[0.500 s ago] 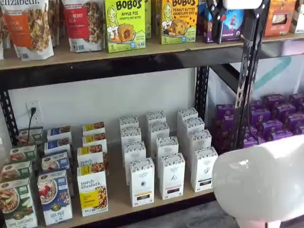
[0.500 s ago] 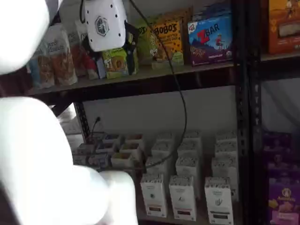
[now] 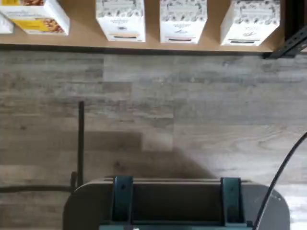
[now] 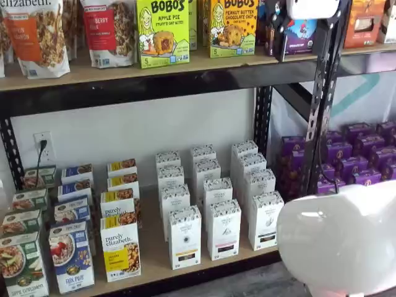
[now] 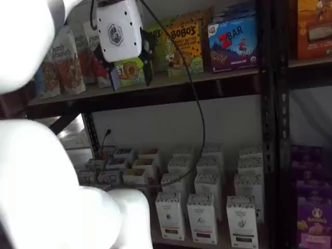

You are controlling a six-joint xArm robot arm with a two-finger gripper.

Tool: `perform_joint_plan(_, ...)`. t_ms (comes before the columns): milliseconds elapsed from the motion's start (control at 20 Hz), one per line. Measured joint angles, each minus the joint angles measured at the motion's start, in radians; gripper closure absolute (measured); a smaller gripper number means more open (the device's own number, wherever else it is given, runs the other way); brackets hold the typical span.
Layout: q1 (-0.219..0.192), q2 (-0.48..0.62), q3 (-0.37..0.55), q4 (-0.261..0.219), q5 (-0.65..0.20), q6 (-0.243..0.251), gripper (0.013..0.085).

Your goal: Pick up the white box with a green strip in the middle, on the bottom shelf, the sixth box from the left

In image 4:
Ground black metal shelf frame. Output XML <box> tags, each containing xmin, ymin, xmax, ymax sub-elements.
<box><xmin>334</xmin><ymin>53</ymin><xmax>396</xmax><ymax>79</ymax></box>
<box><xmin>0</xmin><ymin>0</ymin><xmax>354</xmax><ymax>297</ymax></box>

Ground orange snack box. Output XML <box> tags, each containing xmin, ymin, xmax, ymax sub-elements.
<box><xmin>343</xmin><ymin>0</ymin><xmax>388</xmax><ymax>50</ymax></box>

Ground orange label granola bag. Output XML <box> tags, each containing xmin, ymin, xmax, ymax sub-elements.
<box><xmin>1</xmin><ymin>0</ymin><xmax>72</xmax><ymax>80</ymax></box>

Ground white yellow Purely Elizabeth box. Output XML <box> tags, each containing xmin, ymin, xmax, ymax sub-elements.
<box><xmin>100</xmin><ymin>188</ymin><xmax>140</xmax><ymax>218</ymax></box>
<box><xmin>106</xmin><ymin>173</ymin><xmax>140</xmax><ymax>193</ymax></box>
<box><xmin>100</xmin><ymin>211</ymin><xmax>142</xmax><ymax>283</ymax></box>
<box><xmin>106</xmin><ymin>158</ymin><xmax>138</xmax><ymax>178</ymax></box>

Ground green oatmeal box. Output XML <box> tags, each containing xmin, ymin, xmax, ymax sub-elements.
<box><xmin>11</xmin><ymin>187</ymin><xmax>50</xmax><ymax>213</ymax></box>
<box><xmin>1</xmin><ymin>209</ymin><xmax>45</xmax><ymax>239</ymax></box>
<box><xmin>22</xmin><ymin>165</ymin><xmax>58</xmax><ymax>190</ymax></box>
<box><xmin>0</xmin><ymin>231</ymin><xmax>51</xmax><ymax>297</ymax></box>

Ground wooden shelf board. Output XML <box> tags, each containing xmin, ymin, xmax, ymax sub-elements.
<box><xmin>0</xmin><ymin>45</ymin><xmax>317</xmax><ymax>92</ymax></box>
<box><xmin>46</xmin><ymin>181</ymin><xmax>282</xmax><ymax>297</ymax></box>
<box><xmin>340</xmin><ymin>42</ymin><xmax>396</xmax><ymax>57</ymax></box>

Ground white perforated gripper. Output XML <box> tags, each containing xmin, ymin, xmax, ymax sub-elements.
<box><xmin>266</xmin><ymin>0</ymin><xmax>292</xmax><ymax>38</ymax></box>

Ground green Bobo's apple pie box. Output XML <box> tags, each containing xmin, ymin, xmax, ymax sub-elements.
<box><xmin>187</xmin><ymin>0</ymin><xmax>199</xmax><ymax>52</ymax></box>
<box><xmin>136</xmin><ymin>0</ymin><xmax>191</xmax><ymax>70</ymax></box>

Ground blue flax oatmeal box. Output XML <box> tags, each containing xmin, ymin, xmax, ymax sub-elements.
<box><xmin>48</xmin><ymin>220</ymin><xmax>96</xmax><ymax>295</ymax></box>
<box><xmin>57</xmin><ymin>179</ymin><xmax>94</xmax><ymax>199</ymax></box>
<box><xmin>60</xmin><ymin>163</ymin><xmax>94</xmax><ymax>186</ymax></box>
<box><xmin>53</xmin><ymin>195</ymin><xmax>93</xmax><ymax>224</ymax></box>

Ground purple blue snack bar box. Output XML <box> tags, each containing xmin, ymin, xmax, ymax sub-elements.
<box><xmin>264</xmin><ymin>12</ymin><xmax>320</xmax><ymax>62</ymax></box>

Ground white granola bag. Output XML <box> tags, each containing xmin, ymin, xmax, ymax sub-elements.
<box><xmin>0</xmin><ymin>0</ymin><xmax>15</xmax><ymax>79</ymax></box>
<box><xmin>61</xmin><ymin>0</ymin><xmax>85</xmax><ymax>62</ymax></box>

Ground white wall outlet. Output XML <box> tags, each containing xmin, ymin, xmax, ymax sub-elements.
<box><xmin>33</xmin><ymin>132</ymin><xmax>55</xmax><ymax>164</ymax></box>

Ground red label granola bag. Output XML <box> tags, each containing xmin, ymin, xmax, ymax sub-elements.
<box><xmin>79</xmin><ymin>0</ymin><xmax>139</xmax><ymax>69</ymax></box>

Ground white snack box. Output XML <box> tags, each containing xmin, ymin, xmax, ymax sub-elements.
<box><xmin>377</xmin><ymin>0</ymin><xmax>396</xmax><ymax>45</ymax></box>

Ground yellow Bobo's peanut butter box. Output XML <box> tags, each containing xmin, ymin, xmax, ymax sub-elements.
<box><xmin>197</xmin><ymin>0</ymin><xmax>213</xmax><ymax>48</ymax></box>
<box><xmin>209</xmin><ymin>0</ymin><xmax>259</xmax><ymax>59</ymax></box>

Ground black power plug cable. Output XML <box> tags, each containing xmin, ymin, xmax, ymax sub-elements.
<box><xmin>36</xmin><ymin>139</ymin><xmax>48</xmax><ymax>188</ymax></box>

